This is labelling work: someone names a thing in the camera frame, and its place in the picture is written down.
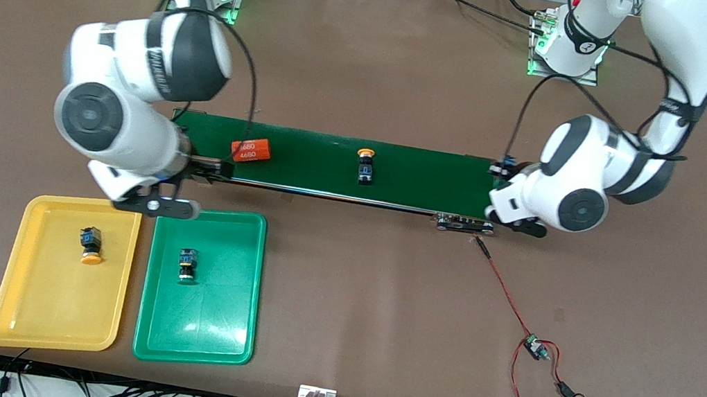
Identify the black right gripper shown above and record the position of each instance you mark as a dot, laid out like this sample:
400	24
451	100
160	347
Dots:
202	170

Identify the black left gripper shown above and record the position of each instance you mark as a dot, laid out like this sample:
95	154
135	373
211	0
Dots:
505	173

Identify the orange cylinder 4680 print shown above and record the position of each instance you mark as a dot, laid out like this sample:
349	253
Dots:
252	150

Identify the yellow push button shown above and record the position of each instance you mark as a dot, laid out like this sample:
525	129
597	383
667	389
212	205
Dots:
91	257
365	173

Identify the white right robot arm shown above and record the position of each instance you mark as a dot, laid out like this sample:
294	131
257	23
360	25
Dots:
93	114

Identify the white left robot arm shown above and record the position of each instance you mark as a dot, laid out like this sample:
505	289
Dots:
580	208

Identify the green conveyor belt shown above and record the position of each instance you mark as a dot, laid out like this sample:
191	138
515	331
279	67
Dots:
317	161

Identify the green plastic tray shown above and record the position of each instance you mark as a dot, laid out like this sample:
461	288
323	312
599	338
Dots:
208	324

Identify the small controller circuit board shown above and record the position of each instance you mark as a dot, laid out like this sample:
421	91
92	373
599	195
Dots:
534	347

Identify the yellow plastic tray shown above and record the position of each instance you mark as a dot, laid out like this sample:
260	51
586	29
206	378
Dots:
61	302

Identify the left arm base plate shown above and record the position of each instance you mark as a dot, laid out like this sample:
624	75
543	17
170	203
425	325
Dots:
574	79

